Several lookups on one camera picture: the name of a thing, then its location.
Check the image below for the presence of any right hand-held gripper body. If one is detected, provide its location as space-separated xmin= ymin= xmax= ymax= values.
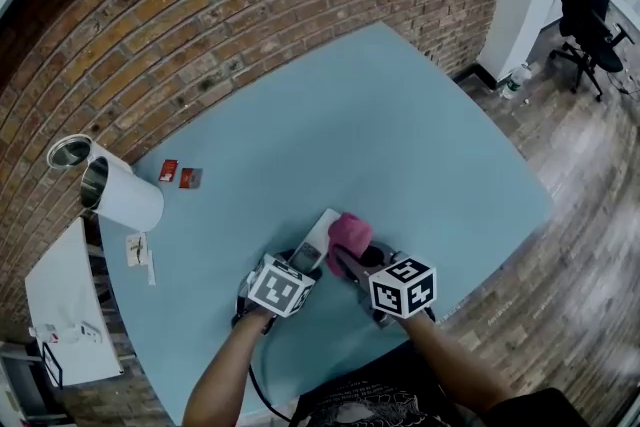
xmin=352 ymin=244 xmax=439 ymax=331

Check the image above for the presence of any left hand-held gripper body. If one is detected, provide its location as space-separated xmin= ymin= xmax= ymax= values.
xmin=232 ymin=250 xmax=324 ymax=329

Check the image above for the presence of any pink cloth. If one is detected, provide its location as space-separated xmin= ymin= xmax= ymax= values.
xmin=325 ymin=211 xmax=374 ymax=278

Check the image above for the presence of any white remote control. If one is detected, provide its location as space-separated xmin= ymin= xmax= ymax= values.
xmin=291 ymin=208 xmax=343 ymax=276

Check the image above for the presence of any person's left forearm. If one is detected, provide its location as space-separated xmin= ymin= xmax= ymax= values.
xmin=181 ymin=304 xmax=279 ymax=427

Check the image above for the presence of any person's right forearm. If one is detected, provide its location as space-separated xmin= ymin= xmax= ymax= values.
xmin=397 ymin=307 xmax=517 ymax=417

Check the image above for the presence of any person's black printed shirt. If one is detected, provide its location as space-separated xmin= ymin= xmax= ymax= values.
xmin=289 ymin=354 xmax=591 ymax=427

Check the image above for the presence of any small red packet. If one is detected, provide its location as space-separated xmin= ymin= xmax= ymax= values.
xmin=178 ymin=167 xmax=204 ymax=192
xmin=158 ymin=158 xmax=181 ymax=184

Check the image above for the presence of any white paper card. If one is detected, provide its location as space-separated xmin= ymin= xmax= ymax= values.
xmin=124 ymin=232 xmax=149 ymax=268

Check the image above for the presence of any white cylindrical canister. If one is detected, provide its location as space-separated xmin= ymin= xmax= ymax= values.
xmin=79 ymin=156 xmax=166 ymax=233

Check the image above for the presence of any white handheld device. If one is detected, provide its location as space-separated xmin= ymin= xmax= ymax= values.
xmin=59 ymin=320 xmax=104 ymax=344

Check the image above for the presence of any white side table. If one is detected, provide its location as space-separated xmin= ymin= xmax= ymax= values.
xmin=24 ymin=217 xmax=125 ymax=389

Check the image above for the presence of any clear water bottle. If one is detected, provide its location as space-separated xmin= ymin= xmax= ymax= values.
xmin=500 ymin=62 xmax=533 ymax=102

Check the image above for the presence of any white plastic bottle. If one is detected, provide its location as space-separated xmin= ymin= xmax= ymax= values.
xmin=28 ymin=323 xmax=59 ymax=344

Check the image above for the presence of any round metal lid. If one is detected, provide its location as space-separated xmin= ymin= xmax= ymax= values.
xmin=46 ymin=133 xmax=94 ymax=172

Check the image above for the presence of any gray metal rack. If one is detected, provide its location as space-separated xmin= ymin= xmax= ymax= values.
xmin=0 ymin=339 xmax=47 ymax=427

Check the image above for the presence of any black office chair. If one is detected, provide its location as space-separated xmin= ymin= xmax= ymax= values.
xmin=549 ymin=0 xmax=634 ymax=104

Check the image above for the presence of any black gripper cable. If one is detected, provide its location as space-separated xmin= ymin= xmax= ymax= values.
xmin=246 ymin=314 xmax=294 ymax=424

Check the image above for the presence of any black picture frame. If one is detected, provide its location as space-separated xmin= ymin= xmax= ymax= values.
xmin=41 ymin=342 xmax=66 ymax=391

